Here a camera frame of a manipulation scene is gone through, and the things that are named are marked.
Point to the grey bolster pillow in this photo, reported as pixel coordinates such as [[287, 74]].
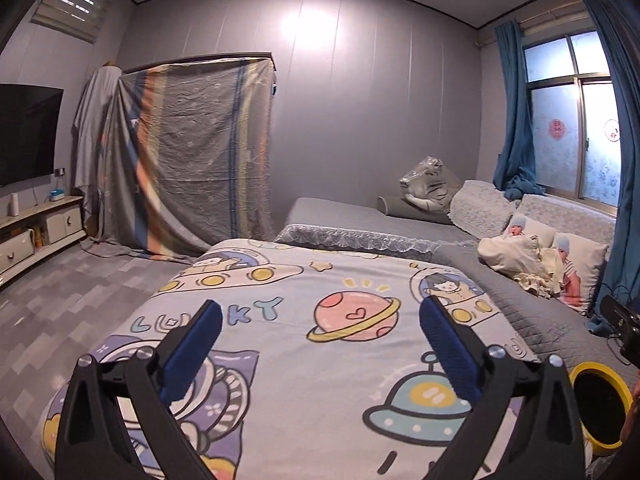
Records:
[[399, 208]]

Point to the grey quilted sofa bed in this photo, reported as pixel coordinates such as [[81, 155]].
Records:
[[546, 325]]

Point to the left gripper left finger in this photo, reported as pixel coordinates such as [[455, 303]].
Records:
[[184, 349]]

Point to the baby print pillow left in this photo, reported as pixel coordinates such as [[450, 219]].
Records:
[[520, 225]]

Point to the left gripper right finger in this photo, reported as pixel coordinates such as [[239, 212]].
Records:
[[447, 339]]

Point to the baby print pillow right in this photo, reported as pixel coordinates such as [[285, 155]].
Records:
[[583, 262]]

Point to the black television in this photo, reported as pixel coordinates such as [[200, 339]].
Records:
[[28, 127]]

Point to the white tiger plush toy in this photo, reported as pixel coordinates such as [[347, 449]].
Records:
[[430, 186]]

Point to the window with frosted glass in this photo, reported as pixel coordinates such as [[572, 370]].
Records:
[[575, 121]]

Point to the white tv cabinet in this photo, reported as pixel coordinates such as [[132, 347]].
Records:
[[38, 233]]

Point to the striped sheet covered wardrobe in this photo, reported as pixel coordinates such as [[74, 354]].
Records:
[[184, 158]]

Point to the baby print pillow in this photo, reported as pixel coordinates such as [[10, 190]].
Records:
[[520, 225], [583, 262]]

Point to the window roller blind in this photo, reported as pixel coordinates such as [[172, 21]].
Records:
[[81, 19]]

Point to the person's right hand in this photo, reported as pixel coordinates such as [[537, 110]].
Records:
[[632, 414]]

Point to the cartoon print bed cover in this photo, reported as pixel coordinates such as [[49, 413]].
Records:
[[321, 370]]

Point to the cream crumpled blanket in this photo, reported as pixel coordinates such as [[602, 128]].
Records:
[[538, 270]]

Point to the blue curtain left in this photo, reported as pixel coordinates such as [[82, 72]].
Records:
[[515, 173]]

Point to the yellow round trash bin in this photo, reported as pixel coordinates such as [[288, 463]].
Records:
[[603, 400]]

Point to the grey hanging cloth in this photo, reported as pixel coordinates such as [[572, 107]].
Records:
[[87, 128]]

